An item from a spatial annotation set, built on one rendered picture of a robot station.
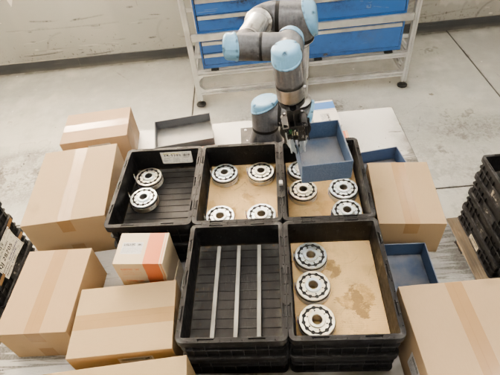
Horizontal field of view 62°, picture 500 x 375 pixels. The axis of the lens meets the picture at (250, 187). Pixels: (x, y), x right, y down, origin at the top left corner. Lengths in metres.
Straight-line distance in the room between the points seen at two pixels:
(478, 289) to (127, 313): 1.01
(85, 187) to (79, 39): 2.90
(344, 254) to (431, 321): 0.34
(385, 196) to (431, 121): 1.89
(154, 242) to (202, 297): 0.23
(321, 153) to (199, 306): 0.61
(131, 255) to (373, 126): 1.29
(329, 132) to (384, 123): 0.75
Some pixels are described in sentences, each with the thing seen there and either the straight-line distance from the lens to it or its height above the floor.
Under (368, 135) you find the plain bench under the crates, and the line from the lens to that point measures 2.06.
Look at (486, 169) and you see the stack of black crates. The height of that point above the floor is 0.57.
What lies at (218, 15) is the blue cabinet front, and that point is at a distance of 3.20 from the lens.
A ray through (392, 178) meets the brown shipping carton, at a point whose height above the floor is 0.86.
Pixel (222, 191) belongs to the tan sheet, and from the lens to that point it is 1.61.
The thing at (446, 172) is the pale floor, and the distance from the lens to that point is 3.00.
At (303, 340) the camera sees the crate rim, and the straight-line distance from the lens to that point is 1.15.
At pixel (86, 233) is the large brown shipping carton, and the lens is 1.66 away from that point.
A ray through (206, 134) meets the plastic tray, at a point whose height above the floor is 0.75.
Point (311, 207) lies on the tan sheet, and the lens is 1.53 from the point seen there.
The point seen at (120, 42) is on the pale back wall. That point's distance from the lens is 4.37.
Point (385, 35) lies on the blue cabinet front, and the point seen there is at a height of 0.45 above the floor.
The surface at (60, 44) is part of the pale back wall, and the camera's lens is 4.54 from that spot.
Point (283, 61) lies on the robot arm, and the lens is 1.07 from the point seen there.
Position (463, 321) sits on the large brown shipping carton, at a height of 0.90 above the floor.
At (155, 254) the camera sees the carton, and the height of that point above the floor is 0.92.
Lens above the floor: 1.98
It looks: 46 degrees down
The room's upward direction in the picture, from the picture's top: 7 degrees counter-clockwise
